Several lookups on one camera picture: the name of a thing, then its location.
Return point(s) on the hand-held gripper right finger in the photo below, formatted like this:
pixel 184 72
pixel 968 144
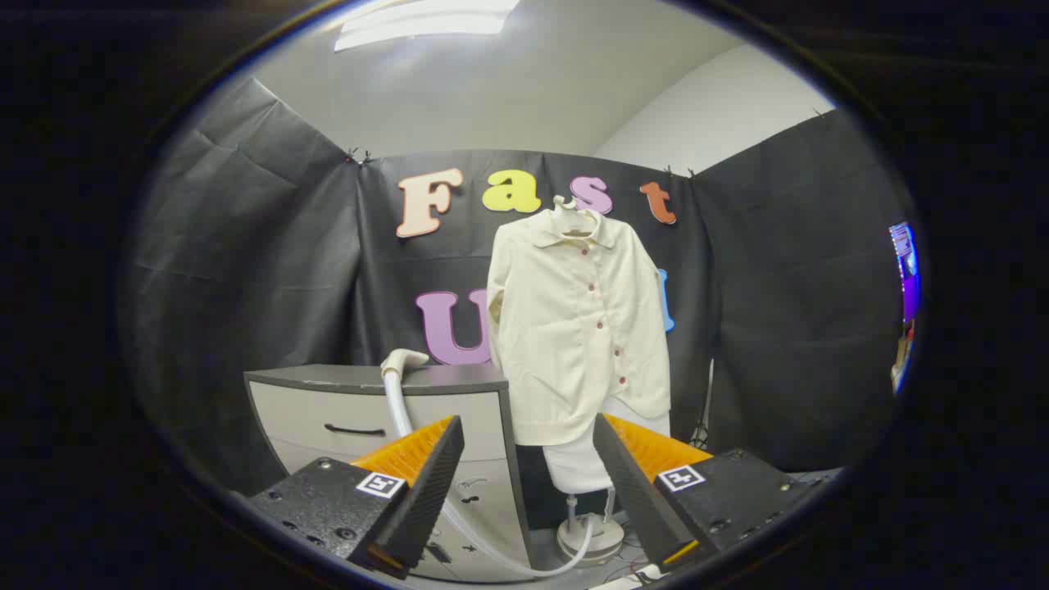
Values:
pixel 631 492

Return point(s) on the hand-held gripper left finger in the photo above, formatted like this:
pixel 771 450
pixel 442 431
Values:
pixel 430 483

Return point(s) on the cream button shirt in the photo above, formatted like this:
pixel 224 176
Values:
pixel 565 328

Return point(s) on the white mannequin torso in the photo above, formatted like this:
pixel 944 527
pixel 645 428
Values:
pixel 578 467

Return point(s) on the thin stand pole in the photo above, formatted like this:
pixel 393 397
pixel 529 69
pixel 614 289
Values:
pixel 709 401

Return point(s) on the grey-topped white drawer cabinet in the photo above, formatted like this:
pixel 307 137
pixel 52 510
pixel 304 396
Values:
pixel 303 410

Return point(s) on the lit monitor screen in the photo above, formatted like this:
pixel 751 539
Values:
pixel 907 270

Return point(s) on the ceiling light panel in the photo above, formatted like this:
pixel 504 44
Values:
pixel 422 20

